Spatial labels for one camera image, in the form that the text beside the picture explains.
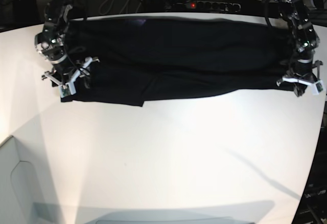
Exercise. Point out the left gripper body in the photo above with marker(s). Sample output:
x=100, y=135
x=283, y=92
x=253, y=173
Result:
x=303, y=69

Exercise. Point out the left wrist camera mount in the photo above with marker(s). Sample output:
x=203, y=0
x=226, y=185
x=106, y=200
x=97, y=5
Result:
x=316, y=88

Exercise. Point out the black box on floor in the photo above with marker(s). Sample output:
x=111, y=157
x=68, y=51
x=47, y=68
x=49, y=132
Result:
x=25, y=12

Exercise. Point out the black T-shirt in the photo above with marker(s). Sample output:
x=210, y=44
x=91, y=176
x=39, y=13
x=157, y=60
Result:
x=151, y=59

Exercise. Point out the black power strip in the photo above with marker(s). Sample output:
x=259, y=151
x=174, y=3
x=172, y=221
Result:
x=205, y=6

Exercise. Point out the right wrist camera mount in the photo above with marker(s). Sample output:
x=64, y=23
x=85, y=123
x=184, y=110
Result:
x=67, y=88

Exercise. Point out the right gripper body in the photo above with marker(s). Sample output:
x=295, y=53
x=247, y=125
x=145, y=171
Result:
x=62, y=65

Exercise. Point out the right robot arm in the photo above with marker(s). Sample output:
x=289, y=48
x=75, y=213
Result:
x=50, y=42

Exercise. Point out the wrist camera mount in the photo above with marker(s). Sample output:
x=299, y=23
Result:
x=67, y=88
x=316, y=88

